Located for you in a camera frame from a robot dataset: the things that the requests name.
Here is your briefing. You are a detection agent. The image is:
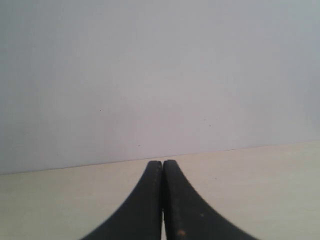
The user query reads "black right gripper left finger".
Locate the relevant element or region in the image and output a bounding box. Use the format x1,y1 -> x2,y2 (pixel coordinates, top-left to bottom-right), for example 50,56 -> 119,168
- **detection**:
83,160 -> 163,240

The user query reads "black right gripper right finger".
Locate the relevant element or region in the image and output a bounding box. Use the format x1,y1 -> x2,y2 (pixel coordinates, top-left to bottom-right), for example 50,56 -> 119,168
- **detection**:
162,160 -> 255,240

